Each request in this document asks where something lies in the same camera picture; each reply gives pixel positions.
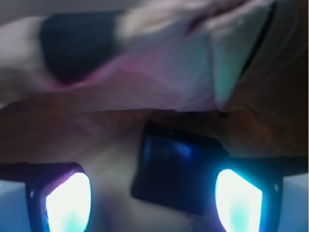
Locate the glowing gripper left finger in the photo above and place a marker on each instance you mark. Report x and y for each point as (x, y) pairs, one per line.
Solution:
(44, 197)

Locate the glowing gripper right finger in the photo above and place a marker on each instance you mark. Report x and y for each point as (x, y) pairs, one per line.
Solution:
(263, 194)

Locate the black box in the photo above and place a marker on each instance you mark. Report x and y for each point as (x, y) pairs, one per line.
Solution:
(177, 169)

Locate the brown paper bag bin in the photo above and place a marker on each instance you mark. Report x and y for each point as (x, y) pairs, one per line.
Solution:
(79, 87)

